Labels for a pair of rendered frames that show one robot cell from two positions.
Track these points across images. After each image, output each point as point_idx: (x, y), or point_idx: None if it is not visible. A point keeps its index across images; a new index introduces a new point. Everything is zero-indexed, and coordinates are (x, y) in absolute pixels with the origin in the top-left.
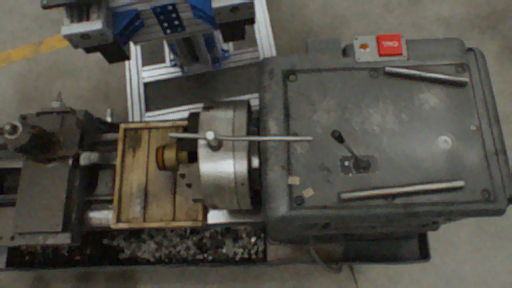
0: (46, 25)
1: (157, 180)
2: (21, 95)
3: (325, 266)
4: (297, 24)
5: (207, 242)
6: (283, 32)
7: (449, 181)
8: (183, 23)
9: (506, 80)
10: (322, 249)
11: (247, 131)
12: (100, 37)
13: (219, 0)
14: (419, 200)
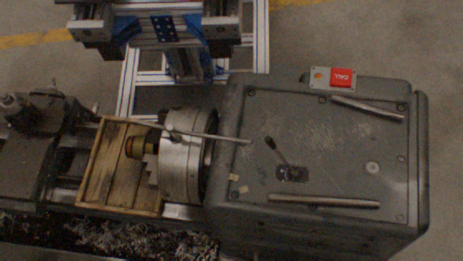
0: (54, 16)
1: (125, 170)
2: (16, 79)
3: None
4: (299, 53)
5: (162, 243)
6: (284, 59)
7: (367, 200)
8: (177, 35)
9: None
10: None
11: (206, 133)
12: (100, 35)
13: (208, 19)
14: (338, 212)
